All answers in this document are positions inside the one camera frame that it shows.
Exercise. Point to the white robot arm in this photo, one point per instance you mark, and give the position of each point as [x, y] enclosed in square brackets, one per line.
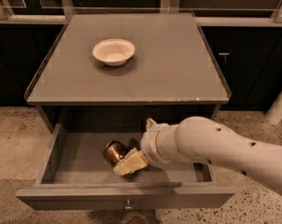
[198, 139]

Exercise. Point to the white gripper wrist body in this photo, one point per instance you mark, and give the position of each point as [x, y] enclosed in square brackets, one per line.
[149, 144]

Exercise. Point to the grey cabinet with counter top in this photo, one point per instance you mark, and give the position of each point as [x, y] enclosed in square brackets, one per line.
[171, 76]

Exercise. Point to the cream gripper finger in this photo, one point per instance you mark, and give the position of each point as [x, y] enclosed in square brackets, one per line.
[133, 161]
[150, 123]

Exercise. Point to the white paper bowl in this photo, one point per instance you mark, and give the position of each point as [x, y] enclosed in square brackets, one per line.
[114, 51]

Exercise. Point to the open grey top drawer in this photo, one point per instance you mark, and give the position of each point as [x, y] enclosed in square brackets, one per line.
[76, 176]

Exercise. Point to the metal drawer knob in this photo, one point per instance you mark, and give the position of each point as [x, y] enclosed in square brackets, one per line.
[127, 206]

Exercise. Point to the dark cabinet handle right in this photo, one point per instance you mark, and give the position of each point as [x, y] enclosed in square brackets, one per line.
[225, 58]

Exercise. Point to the orange soda can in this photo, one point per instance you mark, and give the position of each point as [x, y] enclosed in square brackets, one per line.
[115, 151]

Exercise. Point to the metal railing frame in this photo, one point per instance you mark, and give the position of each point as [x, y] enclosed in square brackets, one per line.
[251, 13]

